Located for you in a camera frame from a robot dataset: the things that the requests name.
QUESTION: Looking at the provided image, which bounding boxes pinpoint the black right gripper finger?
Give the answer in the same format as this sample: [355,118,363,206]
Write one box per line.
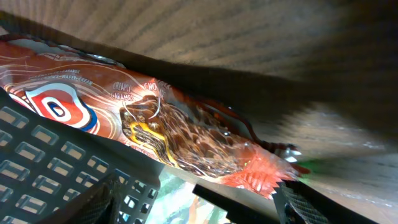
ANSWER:
[272,181,376,224]

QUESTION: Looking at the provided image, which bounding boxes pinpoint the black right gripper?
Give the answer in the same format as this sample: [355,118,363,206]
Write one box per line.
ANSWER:
[1,91,279,224]

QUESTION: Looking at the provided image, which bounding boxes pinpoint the red Top chocolate bar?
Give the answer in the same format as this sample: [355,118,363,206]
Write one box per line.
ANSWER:
[1,35,308,198]

